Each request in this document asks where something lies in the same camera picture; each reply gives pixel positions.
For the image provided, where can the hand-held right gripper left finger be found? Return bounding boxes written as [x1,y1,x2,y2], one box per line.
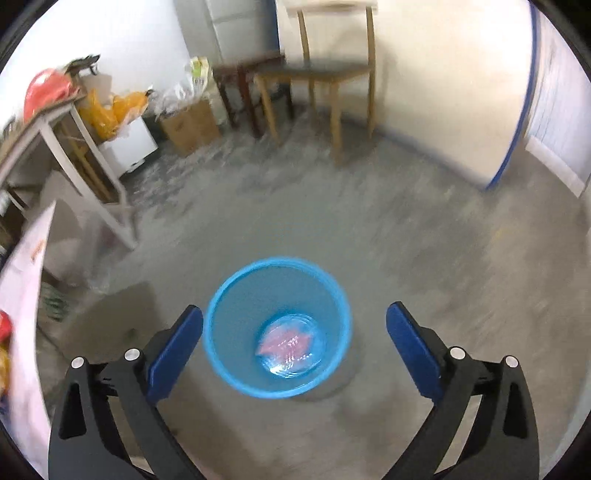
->
[47,305,206,480]

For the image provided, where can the dark object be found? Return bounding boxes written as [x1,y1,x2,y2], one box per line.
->
[65,54,101,77]

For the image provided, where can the orange plastic bag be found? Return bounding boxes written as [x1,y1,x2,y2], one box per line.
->
[78,90,151,139]

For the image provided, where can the white frame table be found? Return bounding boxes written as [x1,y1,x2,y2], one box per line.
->
[0,95,139,250]

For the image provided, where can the white printed board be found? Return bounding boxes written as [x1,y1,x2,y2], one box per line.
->
[0,200,58,467]

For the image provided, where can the light wooden chair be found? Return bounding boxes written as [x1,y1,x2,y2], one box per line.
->
[253,0,378,167]

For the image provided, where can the brown cardboard box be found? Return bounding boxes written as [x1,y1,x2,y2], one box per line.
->
[159,99,221,158]

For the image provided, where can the green white packaging bag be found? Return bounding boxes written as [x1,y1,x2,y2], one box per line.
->
[185,56,213,100]

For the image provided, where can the blue mesh waste basket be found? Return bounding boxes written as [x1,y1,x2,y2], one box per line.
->
[204,256,354,400]

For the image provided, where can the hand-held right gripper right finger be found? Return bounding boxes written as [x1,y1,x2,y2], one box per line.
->
[385,301,540,480]

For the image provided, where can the red plastic bag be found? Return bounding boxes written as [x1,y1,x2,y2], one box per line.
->
[23,68,77,121]

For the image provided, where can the pink snack wrapper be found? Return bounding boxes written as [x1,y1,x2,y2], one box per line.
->
[255,314,326,377]

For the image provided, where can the white box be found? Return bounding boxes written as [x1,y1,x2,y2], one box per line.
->
[99,117,158,178]

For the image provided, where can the crumpled clear plastic bags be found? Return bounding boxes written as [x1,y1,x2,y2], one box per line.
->
[150,80,204,121]

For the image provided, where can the grey refrigerator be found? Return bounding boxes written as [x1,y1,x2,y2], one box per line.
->
[205,0,280,61]

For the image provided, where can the dark red wooden stool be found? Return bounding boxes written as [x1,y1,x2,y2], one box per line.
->
[212,53,296,139]

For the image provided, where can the white cardboard sheet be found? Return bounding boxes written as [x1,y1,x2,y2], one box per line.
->
[83,74,116,109]

